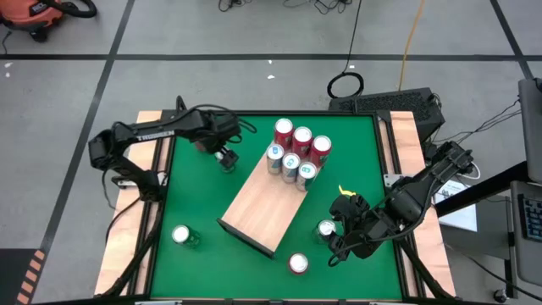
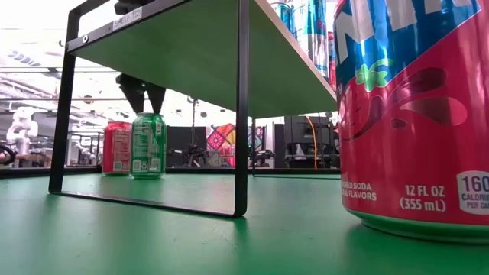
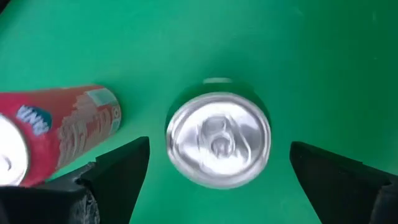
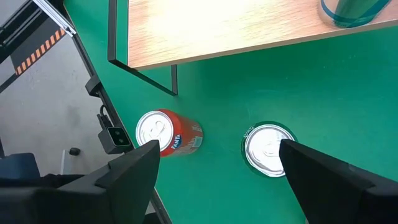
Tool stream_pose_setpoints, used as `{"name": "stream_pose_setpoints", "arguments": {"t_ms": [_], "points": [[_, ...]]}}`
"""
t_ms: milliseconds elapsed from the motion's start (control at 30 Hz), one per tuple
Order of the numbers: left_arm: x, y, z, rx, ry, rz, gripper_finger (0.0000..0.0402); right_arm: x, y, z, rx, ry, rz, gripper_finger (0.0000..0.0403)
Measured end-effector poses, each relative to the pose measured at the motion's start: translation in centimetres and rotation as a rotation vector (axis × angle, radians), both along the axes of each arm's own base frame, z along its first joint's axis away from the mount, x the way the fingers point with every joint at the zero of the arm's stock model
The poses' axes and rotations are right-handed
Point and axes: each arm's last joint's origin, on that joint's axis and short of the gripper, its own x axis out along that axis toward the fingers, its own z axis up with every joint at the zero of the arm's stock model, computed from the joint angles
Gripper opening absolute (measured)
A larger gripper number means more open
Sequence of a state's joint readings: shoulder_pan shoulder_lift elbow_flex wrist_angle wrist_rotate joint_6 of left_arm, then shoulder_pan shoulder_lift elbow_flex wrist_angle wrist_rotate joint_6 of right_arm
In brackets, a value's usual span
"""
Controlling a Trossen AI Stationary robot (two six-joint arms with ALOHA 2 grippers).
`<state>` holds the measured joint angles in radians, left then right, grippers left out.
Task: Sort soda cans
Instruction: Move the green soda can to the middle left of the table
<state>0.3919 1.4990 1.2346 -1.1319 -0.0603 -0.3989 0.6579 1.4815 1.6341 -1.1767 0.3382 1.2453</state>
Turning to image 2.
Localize black looped hose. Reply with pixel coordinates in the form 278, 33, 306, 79
0, 144, 19, 167

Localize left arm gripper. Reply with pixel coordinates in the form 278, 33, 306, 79
114, 0, 167, 115

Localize orange hanging cable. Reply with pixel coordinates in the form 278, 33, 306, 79
304, 115, 319, 170

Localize green Sprite soda can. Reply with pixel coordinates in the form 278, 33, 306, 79
130, 112, 168, 180

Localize black equipment cabinet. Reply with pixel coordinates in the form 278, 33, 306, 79
274, 115, 341, 170

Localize silver-blue energy drink can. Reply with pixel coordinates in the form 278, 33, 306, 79
292, 0, 330, 81
269, 2, 294, 41

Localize red Fanta soda can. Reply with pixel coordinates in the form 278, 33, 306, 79
327, 31, 338, 92
102, 121, 134, 176
334, 0, 489, 244

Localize wooden shelf with black frame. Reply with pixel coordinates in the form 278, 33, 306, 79
48, 0, 339, 218

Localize black metal rig frame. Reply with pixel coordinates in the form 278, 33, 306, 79
0, 166, 342, 180

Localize black partition panel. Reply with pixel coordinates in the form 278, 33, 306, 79
167, 125, 208, 168

